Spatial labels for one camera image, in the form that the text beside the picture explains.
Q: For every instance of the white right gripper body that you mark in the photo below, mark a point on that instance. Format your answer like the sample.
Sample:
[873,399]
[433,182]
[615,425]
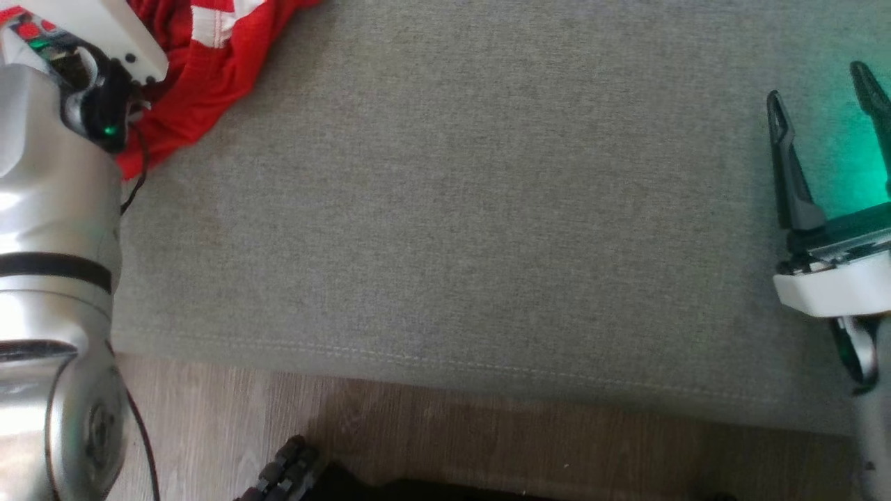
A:
[842,285]

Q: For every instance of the red white striped garment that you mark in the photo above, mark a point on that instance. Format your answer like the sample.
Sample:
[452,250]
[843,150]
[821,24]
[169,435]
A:
[209,76]

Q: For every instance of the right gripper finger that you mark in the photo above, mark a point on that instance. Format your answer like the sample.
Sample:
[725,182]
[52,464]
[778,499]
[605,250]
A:
[878,104]
[790,181]

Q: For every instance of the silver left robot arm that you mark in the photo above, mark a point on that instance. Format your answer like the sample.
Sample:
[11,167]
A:
[49,209]

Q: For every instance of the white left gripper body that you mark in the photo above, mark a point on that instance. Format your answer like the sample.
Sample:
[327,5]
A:
[104,28]

